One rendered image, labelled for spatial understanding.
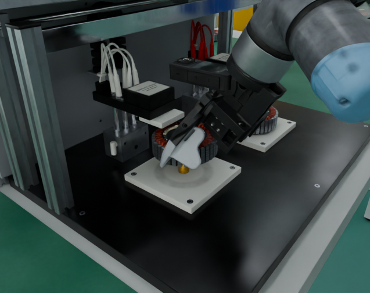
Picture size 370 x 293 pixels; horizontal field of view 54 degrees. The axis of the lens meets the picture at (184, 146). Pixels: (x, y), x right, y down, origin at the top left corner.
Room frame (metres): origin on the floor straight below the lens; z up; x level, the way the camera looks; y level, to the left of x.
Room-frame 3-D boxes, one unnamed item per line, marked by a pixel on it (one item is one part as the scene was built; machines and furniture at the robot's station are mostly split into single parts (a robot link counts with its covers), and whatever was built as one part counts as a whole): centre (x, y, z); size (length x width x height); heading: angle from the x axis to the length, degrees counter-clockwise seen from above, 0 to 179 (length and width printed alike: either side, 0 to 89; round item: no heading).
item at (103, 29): (0.70, 0.00, 1.03); 0.62 x 0.01 x 0.03; 141
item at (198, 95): (0.83, -0.04, 0.80); 0.08 x 0.05 x 0.06; 141
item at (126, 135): (0.64, 0.11, 0.80); 0.08 x 0.05 x 0.06; 141
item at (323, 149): (0.65, -0.06, 0.76); 0.64 x 0.47 x 0.02; 141
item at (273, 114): (0.73, -0.15, 0.80); 0.11 x 0.11 x 0.04
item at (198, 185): (0.55, 0.00, 0.78); 0.15 x 0.15 x 0.01; 51
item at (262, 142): (0.73, -0.15, 0.78); 0.15 x 0.15 x 0.01; 51
